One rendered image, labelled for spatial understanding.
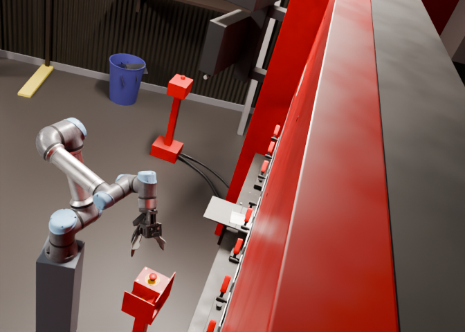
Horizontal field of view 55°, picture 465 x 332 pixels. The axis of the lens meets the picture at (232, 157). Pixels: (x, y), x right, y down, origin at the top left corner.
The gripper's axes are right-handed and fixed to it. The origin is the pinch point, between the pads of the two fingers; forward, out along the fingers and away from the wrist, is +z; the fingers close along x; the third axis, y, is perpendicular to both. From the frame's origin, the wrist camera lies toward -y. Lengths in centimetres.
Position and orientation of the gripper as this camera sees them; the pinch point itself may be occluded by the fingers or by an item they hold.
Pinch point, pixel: (147, 253)
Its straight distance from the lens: 199.5
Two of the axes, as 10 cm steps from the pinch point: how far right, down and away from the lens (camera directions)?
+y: 6.1, 0.7, -7.9
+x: 7.9, -0.7, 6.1
